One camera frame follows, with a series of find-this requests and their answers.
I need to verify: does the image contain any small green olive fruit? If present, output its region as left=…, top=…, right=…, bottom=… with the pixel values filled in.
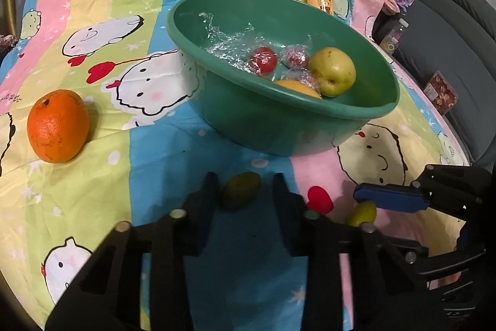
left=346, top=201, right=377, bottom=227
left=223, top=171, right=261, bottom=211

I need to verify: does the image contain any large yellow-green pear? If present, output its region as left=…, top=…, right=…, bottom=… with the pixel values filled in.
left=308, top=47, right=357, bottom=98

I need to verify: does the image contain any plastic-wrapped peeled orange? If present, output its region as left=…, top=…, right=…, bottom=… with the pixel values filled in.
left=274, top=79, right=321, bottom=99

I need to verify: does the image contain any red tomato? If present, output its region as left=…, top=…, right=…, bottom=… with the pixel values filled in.
left=248, top=47, right=278, bottom=76

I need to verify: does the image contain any red patterned box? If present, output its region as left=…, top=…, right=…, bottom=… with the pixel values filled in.
left=424, top=70, right=457, bottom=116

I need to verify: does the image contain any grey sofa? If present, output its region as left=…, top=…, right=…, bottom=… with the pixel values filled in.
left=393, top=0, right=495, bottom=170

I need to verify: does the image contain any orange fruit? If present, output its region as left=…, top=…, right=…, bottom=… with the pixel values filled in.
left=27, top=89, right=90, bottom=164

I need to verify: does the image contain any green plastic basin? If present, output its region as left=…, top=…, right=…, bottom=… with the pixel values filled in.
left=166, top=0, right=400, bottom=156

